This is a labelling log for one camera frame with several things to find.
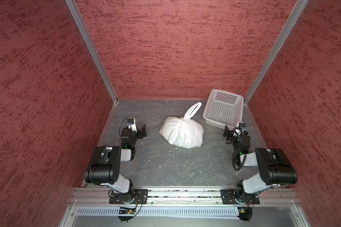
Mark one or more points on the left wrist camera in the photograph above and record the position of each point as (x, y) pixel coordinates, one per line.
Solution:
(131, 123)

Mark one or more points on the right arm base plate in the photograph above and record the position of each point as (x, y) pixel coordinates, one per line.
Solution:
(236, 197)

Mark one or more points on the right aluminium corner post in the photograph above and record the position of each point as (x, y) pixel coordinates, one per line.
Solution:
(281, 38)

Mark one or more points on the left circuit board with wires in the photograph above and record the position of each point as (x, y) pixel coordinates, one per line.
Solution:
(126, 214)

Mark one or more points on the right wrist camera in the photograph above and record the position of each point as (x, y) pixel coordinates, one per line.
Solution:
(242, 126)

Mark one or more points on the aluminium front rail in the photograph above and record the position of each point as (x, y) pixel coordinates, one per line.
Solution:
(185, 196)

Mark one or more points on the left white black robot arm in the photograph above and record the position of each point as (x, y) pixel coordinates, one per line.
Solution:
(104, 169)

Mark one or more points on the aluminium corner post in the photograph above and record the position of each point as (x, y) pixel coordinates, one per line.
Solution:
(74, 10)
(281, 38)

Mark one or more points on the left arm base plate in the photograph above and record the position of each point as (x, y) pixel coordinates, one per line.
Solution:
(135, 196)

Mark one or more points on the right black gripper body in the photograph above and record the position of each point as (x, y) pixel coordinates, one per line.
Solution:
(234, 144)

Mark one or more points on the circuit board with wires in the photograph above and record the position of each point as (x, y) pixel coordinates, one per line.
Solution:
(126, 214)
(246, 213)

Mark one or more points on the white perforated plastic basket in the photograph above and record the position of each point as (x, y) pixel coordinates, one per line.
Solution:
(223, 109)

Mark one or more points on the right circuit board with wires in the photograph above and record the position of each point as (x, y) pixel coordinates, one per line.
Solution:
(246, 213)

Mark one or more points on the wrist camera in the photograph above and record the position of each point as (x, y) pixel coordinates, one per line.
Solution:
(131, 123)
(242, 126)

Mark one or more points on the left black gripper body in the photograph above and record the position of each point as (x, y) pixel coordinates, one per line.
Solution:
(135, 135)

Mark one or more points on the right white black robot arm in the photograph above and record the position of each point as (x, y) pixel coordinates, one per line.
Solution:
(274, 168)

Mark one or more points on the left aluminium corner post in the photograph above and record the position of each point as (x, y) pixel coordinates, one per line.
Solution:
(74, 10)

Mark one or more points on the white plastic bag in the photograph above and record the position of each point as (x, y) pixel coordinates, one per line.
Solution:
(183, 131)

